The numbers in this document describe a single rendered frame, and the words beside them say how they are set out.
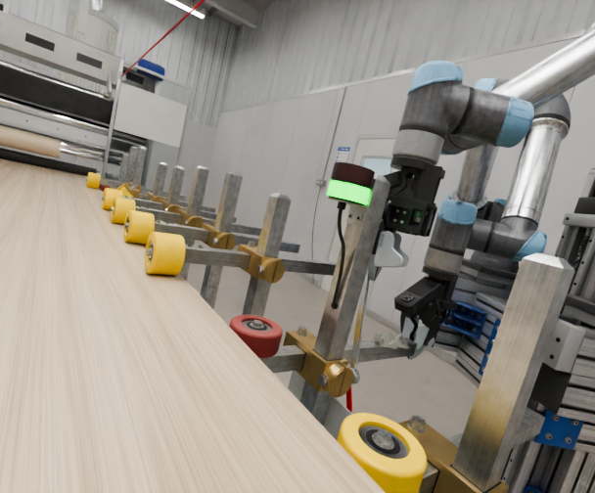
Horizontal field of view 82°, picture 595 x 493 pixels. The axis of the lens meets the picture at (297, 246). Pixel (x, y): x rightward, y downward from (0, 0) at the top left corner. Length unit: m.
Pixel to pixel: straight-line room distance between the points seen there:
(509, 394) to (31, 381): 0.43
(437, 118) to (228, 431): 0.51
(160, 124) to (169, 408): 2.72
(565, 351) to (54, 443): 0.80
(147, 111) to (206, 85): 6.97
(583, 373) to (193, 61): 9.63
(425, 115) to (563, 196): 2.71
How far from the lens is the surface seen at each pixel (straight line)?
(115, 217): 1.16
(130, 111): 2.94
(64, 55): 3.25
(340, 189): 0.48
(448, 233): 0.79
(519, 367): 0.41
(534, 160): 1.00
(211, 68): 10.02
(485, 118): 0.64
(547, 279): 0.40
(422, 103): 0.61
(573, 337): 0.86
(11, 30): 3.27
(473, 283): 1.30
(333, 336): 0.55
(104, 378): 0.38
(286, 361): 0.58
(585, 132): 3.37
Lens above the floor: 1.10
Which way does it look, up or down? 7 degrees down
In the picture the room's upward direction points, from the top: 14 degrees clockwise
